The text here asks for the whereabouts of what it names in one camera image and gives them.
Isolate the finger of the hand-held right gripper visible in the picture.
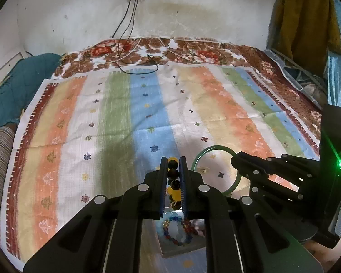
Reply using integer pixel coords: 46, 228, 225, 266
232, 164, 321, 206
231, 151, 321, 183

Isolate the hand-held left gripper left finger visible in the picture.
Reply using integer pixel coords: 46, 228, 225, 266
23, 156, 169, 273

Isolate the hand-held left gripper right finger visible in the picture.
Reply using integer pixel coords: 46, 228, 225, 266
178, 156, 324, 273

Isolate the black yellow bead bracelet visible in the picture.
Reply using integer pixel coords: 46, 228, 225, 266
166, 156, 184, 212

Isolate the multicolour bead bracelet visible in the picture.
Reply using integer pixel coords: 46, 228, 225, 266
160, 217, 200, 247

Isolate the green bangle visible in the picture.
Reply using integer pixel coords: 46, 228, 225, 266
193, 146, 242, 197

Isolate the metal tin box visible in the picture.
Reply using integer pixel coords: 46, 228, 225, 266
155, 205, 206, 259

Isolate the striped pastel cloth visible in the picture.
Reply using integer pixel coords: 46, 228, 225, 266
0, 61, 324, 273

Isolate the mustard garment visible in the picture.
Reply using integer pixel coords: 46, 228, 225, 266
273, 0, 341, 77

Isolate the striped bolster pillow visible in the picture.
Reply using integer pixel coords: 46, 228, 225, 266
0, 125, 18, 214

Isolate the teal quilted pillow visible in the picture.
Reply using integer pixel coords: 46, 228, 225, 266
0, 53, 64, 133

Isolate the white cable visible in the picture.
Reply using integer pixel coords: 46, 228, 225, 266
102, 0, 174, 63

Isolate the black cable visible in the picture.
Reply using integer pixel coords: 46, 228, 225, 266
116, 0, 171, 74
111, 0, 131, 39

